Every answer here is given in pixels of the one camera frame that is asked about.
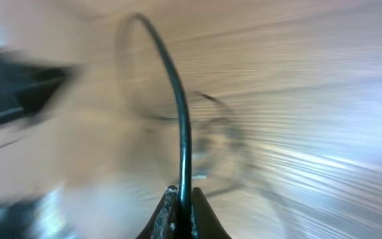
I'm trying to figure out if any black usb cable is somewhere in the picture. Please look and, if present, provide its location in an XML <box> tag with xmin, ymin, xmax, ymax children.
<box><xmin>141</xmin><ymin>89</ymin><xmax>291</xmax><ymax>206</ymax></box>

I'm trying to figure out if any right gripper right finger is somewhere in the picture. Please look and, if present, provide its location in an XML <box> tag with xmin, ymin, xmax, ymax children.
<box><xmin>192</xmin><ymin>187</ymin><xmax>231</xmax><ymax>239</ymax></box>

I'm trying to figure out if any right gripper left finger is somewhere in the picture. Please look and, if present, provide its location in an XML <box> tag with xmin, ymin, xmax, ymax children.
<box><xmin>136</xmin><ymin>185</ymin><xmax>178</xmax><ymax>239</ymax></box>

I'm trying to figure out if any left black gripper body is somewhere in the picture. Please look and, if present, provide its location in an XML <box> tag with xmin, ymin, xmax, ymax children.
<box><xmin>0</xmin><ymin>52</ymin><xmax>79</xmax><ymax>126</ymax></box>

